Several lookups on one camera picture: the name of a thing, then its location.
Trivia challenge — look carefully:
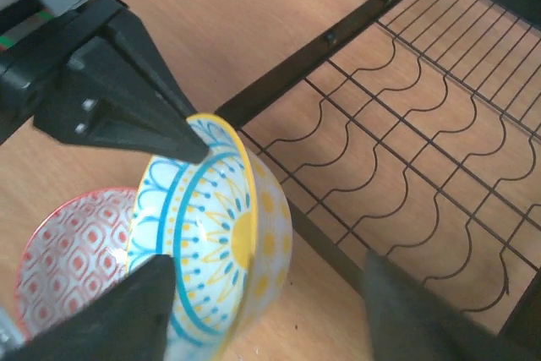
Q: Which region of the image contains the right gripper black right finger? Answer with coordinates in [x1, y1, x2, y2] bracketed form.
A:
[363, 251, 536, 360]

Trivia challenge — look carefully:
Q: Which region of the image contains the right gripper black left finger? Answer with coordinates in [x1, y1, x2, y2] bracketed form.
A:
[1, 254, 175, 360]

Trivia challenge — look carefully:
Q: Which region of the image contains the red patterned bowl dotted outside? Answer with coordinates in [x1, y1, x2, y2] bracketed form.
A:
[14, 187, 136, 339]

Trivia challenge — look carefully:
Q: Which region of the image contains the black wire dish rack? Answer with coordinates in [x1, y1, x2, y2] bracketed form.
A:
[217, 0, 540, 346]

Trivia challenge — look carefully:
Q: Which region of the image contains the blue yellow floral bowl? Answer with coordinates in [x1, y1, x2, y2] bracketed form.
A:
[127, 113, 292, 360]

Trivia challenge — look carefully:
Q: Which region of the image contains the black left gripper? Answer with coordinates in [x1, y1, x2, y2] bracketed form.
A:
[1, 0, 210, 163]

